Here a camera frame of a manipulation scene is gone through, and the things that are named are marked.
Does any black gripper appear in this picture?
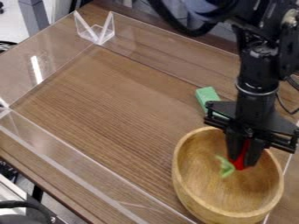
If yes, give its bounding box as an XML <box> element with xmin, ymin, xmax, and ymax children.
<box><xmin>205</xmin><ymin>83</ymin><xmax>299</xmax><ymax>167</ymax></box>

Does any red plush fruit green stem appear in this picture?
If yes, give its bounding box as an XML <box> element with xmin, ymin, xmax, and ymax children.
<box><xmin>215</xmin><ymin>139</ymin><xmax>253</xmax><ymax>179</ymax></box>

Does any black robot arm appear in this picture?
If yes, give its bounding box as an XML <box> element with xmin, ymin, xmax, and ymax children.
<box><xmin>149</xmin><ymin>0</ymin><xmax>299</xmax><ymax>170</ymax></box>

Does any green rectangular block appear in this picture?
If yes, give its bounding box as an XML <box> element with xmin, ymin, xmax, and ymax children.
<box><xmin>195</xmin><ymin>87</ymin><xmax>221</xmax><ymax>112</ymax></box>

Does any wooden bowl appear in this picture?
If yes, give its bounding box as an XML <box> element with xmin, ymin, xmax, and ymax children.
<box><xmin>173</xmin><ymin>127</ymin><xmax>285</xmax><ymax>224</ymax></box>

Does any black device bottom left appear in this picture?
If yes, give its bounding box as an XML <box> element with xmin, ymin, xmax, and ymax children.
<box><xmin>0</xmin><ymin>200</ymin><xmax>69</xmax><ymax>224</ymax></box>

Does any black cable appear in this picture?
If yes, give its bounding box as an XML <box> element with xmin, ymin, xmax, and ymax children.
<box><xmin>276</xmin><ymin>74</ymin><xmax>299</xmax><ymax>116</ymax></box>

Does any clear acrylic tray wall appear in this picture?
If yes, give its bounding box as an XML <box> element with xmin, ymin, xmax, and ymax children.
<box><xmin>0</xmin><ymin>10</ymin><xmax>299</xmax><ymax>224</ymax></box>

